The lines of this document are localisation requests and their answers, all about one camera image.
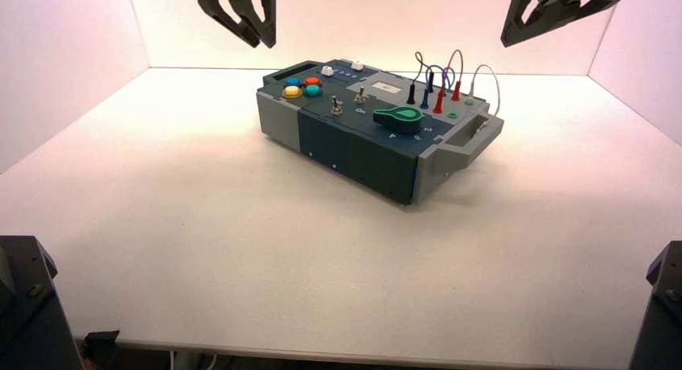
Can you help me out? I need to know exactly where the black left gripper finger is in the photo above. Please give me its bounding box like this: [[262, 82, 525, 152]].
[[254, 0, 277, 49], [194, 0, 263, 49]]

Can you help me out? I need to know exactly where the grey and blue task box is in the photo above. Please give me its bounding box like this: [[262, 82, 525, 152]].
[[255, 58, 505, 207]]

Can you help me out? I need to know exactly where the green rotary selector knob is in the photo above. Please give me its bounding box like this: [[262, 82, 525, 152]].
[[372, 105, 424, 136]]

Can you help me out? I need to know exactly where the black table clamp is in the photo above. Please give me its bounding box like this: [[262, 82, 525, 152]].
[[82, 330, 121, 360]]

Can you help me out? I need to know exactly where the white jumper cable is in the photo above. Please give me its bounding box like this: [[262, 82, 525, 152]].
[[470, 64, 502, 118]]

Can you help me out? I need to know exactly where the red jumper cable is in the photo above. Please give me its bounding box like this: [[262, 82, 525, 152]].
[[441, 48, 465, 94]]

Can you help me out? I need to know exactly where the blue jumper cable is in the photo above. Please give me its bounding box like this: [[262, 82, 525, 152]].
[[425, 64, 456, 92]]

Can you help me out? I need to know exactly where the dark grey jumper cable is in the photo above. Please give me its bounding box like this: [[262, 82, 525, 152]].
[[411, 51, 433, 85]]

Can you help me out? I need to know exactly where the white cable under table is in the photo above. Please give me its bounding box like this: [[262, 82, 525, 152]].
[[169, 350, 220, 370]]

